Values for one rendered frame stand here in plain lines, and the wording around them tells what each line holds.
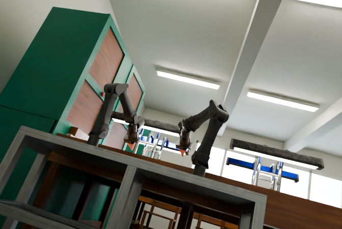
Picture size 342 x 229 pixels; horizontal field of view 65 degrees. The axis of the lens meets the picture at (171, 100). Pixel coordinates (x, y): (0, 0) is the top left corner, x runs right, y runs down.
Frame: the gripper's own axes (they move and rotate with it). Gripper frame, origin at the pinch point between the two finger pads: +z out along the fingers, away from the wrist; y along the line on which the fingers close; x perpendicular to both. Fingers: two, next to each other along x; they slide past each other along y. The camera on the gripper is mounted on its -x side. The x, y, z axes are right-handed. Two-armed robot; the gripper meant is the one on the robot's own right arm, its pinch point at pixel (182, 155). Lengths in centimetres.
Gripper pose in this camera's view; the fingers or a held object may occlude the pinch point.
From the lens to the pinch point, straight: 181.0
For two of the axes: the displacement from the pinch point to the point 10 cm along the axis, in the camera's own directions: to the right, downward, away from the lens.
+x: -2.9, 3.9, -8.7
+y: -9.5, -2.0, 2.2
